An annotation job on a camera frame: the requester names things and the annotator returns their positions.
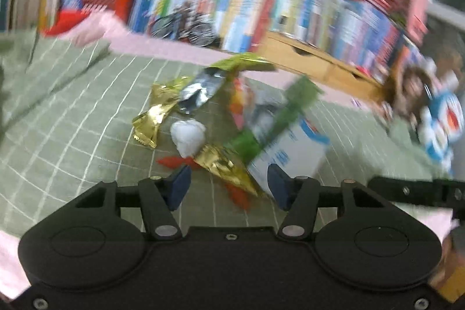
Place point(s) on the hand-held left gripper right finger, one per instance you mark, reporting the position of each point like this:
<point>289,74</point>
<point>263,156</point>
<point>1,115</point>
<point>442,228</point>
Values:
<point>279,186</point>

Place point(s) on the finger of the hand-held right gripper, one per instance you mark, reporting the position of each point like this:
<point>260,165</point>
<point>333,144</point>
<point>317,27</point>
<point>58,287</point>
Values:
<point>407,190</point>

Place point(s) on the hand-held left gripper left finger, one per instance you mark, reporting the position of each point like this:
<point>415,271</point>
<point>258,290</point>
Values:
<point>178,186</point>

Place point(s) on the white and blue packet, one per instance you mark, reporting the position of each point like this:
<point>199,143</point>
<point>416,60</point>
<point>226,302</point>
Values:
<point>294,154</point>

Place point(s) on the gold foil snack wrapper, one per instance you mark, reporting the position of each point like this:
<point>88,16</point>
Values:
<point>221,164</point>

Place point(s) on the white tissue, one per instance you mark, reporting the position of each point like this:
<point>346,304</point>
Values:
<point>187,137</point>

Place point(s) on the orange snack wrapper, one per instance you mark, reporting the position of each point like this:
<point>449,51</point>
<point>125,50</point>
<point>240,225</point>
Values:
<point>241,103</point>

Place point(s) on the yellow-green silver-lined wrapper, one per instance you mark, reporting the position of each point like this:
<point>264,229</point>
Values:
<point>203,88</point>

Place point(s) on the red wrapper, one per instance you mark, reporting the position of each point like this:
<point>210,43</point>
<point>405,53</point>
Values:
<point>239,197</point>

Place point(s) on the twisted gold foil wrapper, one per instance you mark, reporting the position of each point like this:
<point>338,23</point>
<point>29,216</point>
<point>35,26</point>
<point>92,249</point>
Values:
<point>150,121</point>

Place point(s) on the blue cat plush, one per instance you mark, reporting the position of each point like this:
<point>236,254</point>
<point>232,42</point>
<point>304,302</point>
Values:
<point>443,117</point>

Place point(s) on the long green wrapper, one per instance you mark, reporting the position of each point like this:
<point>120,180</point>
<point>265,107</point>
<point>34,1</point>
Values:
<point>294,103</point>

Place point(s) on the brown-haired doll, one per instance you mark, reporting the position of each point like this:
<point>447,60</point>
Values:
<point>407,92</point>

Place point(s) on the wooden drawer organizer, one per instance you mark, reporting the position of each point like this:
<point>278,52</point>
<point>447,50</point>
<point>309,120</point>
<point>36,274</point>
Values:
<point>319,59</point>

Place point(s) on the model bicycle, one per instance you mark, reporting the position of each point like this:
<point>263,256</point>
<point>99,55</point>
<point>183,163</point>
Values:
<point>189,28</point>

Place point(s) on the row of small upright books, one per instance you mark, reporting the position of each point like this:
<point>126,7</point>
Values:
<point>345,19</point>

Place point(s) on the pink toy house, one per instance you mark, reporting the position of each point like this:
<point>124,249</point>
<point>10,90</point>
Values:
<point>417,8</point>

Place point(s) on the red plastic crate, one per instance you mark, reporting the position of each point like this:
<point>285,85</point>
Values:
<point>101,1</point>

